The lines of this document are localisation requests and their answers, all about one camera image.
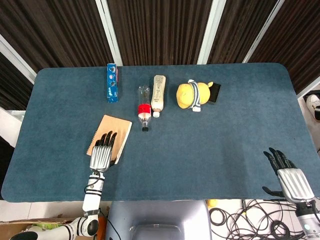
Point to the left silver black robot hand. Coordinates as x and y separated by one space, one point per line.
100 157

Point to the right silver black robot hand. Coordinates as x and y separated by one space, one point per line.
295 183

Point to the brown spiral notebook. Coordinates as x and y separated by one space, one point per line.
113 132

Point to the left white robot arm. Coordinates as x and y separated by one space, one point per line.
90 200

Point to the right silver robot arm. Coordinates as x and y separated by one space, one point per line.
308 216

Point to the clear bottle with red label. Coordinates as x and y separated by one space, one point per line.
144 108

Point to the blue cookie box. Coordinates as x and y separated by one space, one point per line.
112 83

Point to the blue felt table mat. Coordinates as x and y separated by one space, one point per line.
175 150

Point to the white sneaker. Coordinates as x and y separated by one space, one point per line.
313 103

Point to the beige milk tea bottle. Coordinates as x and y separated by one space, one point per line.
158 96

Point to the grey robot torso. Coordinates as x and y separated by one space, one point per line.
157 220

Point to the small yellow object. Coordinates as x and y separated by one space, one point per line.
212 202

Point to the green package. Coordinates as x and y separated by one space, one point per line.
47 226

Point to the cardboard box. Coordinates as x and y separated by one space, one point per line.
37 223

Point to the yellow plush toy with scarf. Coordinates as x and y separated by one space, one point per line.
191 95

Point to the black smartphone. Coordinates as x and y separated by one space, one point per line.
215 93

